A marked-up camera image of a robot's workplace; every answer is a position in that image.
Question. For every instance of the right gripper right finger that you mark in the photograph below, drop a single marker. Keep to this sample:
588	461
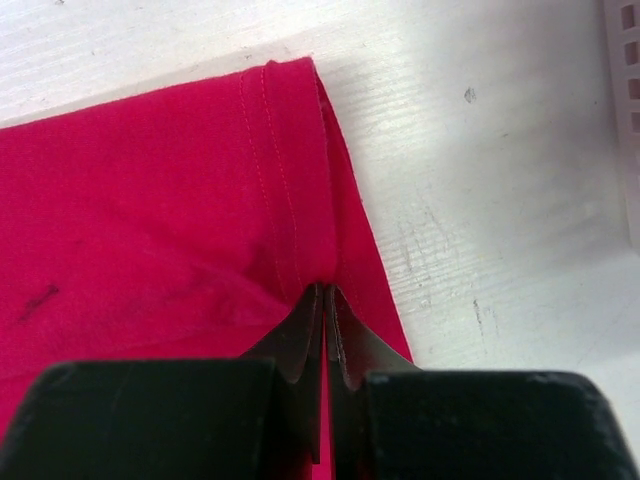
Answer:
393	420

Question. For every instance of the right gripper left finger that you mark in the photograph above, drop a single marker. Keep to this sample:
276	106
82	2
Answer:
256	416

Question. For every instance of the crimson red t shirt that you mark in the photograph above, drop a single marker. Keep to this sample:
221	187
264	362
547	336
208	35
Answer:
184	223

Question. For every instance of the white plastic basket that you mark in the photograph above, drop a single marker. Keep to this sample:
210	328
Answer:
622	29

